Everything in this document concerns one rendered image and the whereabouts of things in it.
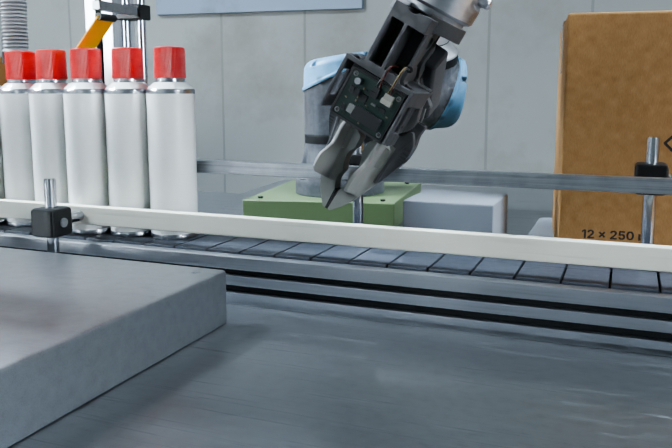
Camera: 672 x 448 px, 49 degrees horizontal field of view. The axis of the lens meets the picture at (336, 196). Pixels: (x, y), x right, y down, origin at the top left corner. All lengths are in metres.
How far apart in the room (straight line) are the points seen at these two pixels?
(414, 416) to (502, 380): 0.09
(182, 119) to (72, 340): 0.34
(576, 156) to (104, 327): 0.52
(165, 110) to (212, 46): 2.69
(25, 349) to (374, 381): 0.24
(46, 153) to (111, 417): 0.44
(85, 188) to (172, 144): 0.12
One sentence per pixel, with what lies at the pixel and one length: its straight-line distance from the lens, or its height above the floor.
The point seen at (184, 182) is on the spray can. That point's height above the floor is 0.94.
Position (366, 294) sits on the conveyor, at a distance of 0.67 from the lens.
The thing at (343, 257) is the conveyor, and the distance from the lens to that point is 0.70.
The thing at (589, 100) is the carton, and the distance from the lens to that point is 0.82.
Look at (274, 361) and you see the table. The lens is 0.58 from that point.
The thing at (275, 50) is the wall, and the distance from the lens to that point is 3.35.
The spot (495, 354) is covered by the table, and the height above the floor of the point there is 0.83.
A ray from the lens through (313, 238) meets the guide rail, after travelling 0.69.
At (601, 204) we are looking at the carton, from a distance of 0.83.
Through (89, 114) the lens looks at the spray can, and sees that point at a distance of 0.84.
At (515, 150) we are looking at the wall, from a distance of 3.14.
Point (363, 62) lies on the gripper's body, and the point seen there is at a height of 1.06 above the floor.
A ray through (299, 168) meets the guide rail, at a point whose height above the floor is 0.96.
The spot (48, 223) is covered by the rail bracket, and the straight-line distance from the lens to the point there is 0.79.
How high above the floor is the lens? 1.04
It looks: 8 degrees down
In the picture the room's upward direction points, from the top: straight up
